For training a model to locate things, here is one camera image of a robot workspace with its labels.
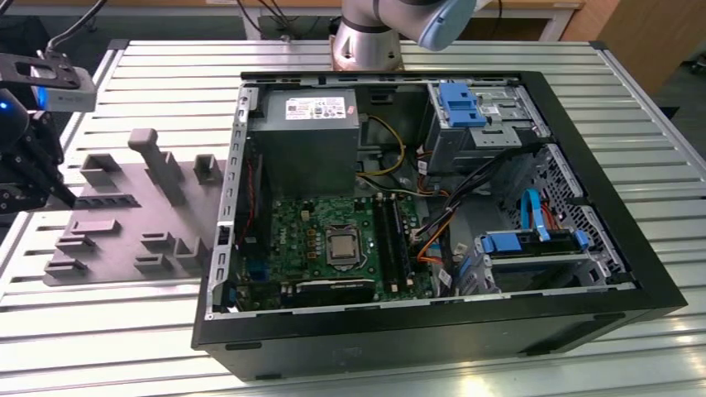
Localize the black graphics card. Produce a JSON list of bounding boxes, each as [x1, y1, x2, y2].
[[279, 277, 376, 309]]

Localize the CPU socket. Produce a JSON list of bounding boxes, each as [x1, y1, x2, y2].
[[322, 224, 366, 269]]

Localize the blue empty disk carrier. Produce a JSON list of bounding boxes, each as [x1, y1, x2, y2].
[[438, 84, 487, 128]]

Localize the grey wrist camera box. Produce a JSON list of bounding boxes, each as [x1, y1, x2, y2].
[[0, 52, 99, 113]]

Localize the yellow power wires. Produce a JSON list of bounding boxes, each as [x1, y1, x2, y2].
[[356, 115, 407, 179]]

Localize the hard disk in blue carrier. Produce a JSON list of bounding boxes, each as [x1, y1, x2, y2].
[[476, 230, 590, 261]]

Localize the black cable bundle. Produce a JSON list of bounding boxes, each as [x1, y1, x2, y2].
[[410, 142, 544, 249]]

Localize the wooden cabinet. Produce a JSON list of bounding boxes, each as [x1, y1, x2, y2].
[[562, 0, 706, 98]]

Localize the orange data wire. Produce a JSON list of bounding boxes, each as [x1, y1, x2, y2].
[[416, 225, 448, 264]]

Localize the red black twisted wire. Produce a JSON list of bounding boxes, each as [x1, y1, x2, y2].
[[236, 159, 260, 249]]

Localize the metal disk bay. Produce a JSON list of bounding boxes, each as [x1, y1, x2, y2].
[[474, 231, 635, 295]]

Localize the grey power supply unit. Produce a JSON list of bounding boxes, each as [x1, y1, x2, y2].
[[251, 88, 363, 198]]

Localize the dangling cable with plug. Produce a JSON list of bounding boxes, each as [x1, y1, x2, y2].
[[236, 0, 294, 42]]

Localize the silver CPU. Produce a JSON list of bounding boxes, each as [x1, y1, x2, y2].
[[328, 236, 358, 260]]

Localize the green motherboard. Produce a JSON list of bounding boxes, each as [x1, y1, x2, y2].
[[233, 194, 436, 309]]

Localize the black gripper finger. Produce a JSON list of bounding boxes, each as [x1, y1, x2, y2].
[[29, 110, 76, 209]]

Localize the RAM slot white clips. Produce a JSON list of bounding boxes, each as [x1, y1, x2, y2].
[[372, 192, 399, 290]]

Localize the wooden desk white legs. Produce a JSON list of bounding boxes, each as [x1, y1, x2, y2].
[[52, 0, 586, 42]]

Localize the grey parts rack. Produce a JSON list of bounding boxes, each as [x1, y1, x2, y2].
[[41, 127, 231, 287]]

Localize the black camera cable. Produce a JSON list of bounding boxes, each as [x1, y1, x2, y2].
[[45, 0, 109, 53]]

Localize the black mesh bin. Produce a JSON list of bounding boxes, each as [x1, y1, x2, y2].
[[0, 15, 55, 57]]

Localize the blue data wire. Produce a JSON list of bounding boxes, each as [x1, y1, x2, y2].
[[520, 189, 552, 243]]

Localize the metal optical drive cage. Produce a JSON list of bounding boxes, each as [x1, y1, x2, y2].
[[427, 82, 552, 177]]

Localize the black PC case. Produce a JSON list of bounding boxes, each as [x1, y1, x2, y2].
[[189, 69, 690, 381]]

